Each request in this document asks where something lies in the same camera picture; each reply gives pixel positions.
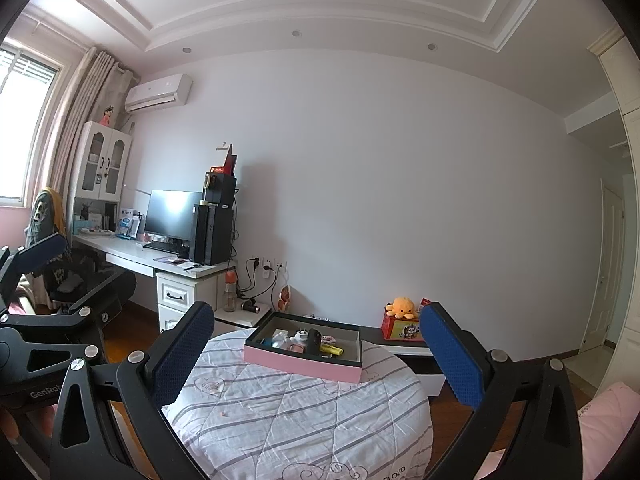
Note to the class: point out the red tag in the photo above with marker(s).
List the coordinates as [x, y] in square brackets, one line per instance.
[424, 303]

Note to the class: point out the white wall socket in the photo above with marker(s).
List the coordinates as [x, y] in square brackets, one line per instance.
[270, 265]

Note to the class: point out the window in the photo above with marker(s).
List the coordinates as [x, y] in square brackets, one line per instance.
[25, 125]

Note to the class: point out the black computer monitor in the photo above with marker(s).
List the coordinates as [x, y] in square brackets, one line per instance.
[172, 217]

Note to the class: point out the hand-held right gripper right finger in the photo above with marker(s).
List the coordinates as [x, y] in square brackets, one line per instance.
[450, 360]

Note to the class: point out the small pink doll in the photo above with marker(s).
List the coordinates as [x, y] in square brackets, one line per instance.
[106, 116]

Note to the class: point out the pink printed quilt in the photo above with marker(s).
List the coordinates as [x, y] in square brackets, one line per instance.
[615, 410]

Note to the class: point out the blue white boxes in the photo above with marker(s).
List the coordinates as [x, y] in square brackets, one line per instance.
[127, 222]

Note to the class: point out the yellow highlighter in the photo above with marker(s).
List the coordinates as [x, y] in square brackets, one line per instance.
[332, 349]

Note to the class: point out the orange capped bottle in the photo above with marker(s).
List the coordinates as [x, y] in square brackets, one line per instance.
[230, 295]

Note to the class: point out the black handheld device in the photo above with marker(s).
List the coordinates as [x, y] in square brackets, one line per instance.
[314, 341]

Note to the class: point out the white nightstand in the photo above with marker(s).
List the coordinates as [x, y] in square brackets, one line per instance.
[240, 317]

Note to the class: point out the black computer tower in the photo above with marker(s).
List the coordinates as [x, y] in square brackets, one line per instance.
[212, 235]

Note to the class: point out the small black hair dryer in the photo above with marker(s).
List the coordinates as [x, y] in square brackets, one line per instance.
[249, 306]

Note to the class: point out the white door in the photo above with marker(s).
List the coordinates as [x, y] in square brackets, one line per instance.
[607, 260]

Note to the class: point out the black keyboard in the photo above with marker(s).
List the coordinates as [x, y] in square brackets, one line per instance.
[162, 246]

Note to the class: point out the white desk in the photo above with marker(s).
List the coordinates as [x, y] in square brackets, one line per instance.
[130, 255]

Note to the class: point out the black office chair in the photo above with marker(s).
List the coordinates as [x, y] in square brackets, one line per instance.
[100, 285]

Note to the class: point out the white wardrobe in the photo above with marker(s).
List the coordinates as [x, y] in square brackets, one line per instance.
[630, 210]

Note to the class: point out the pink box with green rim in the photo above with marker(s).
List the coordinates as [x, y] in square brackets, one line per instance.
[300, 365]

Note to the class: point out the yellow plush octopus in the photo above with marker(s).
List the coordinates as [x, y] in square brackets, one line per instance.
[402, 307]

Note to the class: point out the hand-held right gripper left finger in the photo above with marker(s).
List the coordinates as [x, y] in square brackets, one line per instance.
[182, 355]

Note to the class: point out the black cardboard box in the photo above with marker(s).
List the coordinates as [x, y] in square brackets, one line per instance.
[222, 190]

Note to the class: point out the white figurine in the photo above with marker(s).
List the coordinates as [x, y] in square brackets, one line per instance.
[280, 336]

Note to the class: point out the white power adapter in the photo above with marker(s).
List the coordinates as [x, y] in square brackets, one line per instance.
[301, 336]

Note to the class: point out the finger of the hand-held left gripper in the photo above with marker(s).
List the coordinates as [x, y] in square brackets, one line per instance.
[42, 255]
[50, 317]

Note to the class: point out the rose gold cylinder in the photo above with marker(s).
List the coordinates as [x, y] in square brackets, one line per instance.
[295, 349]

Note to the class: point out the beige curtain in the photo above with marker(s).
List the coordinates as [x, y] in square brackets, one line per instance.
[75, 120]

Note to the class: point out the pink patterned packet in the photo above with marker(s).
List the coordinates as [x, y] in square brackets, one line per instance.
[328, 338]

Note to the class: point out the white air conditioner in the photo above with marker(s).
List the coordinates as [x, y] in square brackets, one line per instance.
[157, 92]

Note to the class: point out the red printed box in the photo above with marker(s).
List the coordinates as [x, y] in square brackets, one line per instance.
[400, 330]

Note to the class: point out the white glass door cabinet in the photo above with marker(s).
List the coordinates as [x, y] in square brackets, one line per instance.
[105, 160]

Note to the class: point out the black white low cabinet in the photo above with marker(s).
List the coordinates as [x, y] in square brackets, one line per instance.
[405, 355]

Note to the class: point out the yellow grey jacket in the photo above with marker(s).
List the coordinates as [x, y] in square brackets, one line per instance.
[47, 210]

